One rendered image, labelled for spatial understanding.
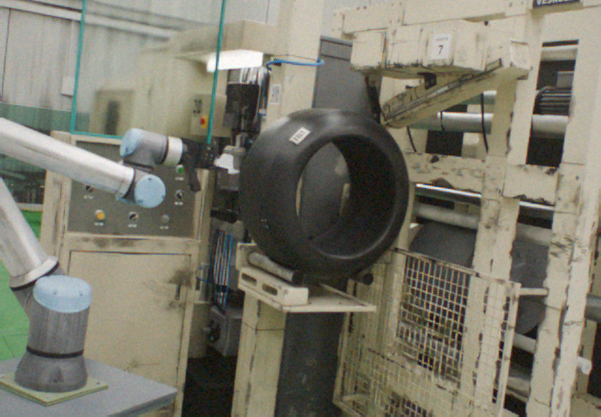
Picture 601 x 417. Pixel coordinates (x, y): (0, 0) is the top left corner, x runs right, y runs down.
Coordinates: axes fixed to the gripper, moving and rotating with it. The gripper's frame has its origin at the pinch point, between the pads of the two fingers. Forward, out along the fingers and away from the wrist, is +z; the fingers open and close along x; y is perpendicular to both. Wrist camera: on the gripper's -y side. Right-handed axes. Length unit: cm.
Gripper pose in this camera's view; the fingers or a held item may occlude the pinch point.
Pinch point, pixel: (234, 173)
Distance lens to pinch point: 240.5
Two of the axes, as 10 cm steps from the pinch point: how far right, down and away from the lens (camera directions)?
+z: 8.5, 1.9, 5.0
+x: -4.8, -1.2, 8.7
